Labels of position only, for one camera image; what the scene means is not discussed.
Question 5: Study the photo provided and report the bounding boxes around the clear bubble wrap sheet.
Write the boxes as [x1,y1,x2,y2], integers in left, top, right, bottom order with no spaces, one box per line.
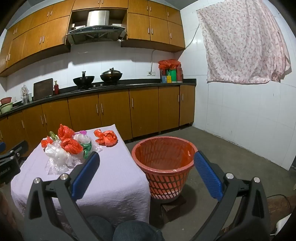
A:
[45,146,103,175]

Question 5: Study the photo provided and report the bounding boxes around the colourful condiment containers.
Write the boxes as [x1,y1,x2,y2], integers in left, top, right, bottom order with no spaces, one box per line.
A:
[160,65,184,83]

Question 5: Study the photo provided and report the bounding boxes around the black wok with lid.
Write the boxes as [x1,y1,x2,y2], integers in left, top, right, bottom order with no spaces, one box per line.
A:
[100,68,123,84]

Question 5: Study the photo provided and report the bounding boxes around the orange flower right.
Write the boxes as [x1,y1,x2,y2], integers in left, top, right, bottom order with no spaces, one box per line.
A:
[94,129,119,147]

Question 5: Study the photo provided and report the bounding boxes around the steel range hood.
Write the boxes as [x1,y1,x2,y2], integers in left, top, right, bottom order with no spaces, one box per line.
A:
[66,10,127,45]

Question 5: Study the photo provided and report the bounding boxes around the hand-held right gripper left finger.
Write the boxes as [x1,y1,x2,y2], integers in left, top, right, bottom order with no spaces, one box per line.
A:
[23,152,100,241]

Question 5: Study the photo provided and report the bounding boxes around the small red plastic bag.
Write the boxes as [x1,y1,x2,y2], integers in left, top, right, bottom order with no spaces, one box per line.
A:
[41,136,54,148]

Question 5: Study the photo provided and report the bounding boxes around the floral hanging cloth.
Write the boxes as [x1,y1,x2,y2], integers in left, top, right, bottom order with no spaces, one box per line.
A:
[196,0,291,84]

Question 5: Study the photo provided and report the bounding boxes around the white power cable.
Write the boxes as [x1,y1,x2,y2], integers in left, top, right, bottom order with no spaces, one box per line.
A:
[150,23,200,73]

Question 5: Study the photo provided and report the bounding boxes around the gas stove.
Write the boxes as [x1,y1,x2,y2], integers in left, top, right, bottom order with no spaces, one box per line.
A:
[70,82,126,93]

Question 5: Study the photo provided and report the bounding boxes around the wooden upper cabinets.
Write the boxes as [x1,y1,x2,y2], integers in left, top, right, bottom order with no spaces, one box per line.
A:
[0,0,185,77]

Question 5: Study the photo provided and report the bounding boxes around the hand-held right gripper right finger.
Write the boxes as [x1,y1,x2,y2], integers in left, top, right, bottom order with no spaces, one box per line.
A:
[191,151,272,241]

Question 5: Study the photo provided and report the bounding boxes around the person's leg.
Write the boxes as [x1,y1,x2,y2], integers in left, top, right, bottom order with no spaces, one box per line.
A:
[113,220,165,241]
[85,215,116,241]

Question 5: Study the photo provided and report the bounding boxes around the person's left forearm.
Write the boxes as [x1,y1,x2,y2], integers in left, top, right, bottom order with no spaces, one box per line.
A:
[0,185,23,241]

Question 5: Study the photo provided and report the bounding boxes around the red basket liner bag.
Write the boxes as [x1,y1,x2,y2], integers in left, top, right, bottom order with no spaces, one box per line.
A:
[133,137,197,173]

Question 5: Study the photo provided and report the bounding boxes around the dark green plastic bag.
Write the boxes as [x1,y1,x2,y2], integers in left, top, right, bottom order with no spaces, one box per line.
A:
[81,142,93,159]

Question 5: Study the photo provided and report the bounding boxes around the red bag over containers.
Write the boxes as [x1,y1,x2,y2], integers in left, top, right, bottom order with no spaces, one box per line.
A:
[158,59,181,70]

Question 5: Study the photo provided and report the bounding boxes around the person's left leg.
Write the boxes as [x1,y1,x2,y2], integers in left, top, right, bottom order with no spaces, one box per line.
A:
[85,215,116,241]

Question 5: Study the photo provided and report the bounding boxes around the orange artificial flower bunch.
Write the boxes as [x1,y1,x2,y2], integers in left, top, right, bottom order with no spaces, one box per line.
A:
[60,138,84,155]

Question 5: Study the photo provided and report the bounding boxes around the clear plastic bag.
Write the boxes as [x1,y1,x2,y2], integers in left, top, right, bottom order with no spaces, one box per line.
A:
[45,141,75,167]

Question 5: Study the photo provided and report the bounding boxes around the black countertop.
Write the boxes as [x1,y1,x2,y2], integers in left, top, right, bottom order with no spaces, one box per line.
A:
[0,79,197,118]

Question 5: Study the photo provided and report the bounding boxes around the orange plastic basket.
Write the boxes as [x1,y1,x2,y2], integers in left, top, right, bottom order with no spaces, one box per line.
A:
[131,136,198,201]

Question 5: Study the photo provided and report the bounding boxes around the dark wooden stool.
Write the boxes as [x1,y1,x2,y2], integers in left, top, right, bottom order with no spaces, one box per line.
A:
[161,196,187,223]

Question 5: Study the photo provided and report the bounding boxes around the person's right leg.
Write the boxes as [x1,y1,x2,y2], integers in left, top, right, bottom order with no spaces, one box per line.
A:
[113,220,165,241]

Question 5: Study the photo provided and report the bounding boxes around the wooden lower cabinets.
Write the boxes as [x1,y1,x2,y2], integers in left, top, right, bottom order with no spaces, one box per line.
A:
[0,85,196,149]

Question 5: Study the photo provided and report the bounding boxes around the white object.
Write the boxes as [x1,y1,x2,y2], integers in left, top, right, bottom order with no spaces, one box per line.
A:
[275,215,292,235]

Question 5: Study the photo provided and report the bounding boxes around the white plastic bag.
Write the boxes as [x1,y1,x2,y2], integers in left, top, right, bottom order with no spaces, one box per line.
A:
[73,133,92,145]

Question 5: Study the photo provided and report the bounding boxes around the wooden cabinets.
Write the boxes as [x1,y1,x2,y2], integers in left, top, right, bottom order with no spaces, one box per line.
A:
[0,85,196,149]
[0,0,185,77]

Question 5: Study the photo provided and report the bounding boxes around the dark cutting board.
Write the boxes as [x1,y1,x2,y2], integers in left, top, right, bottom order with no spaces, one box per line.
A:
[33,78,54,100]

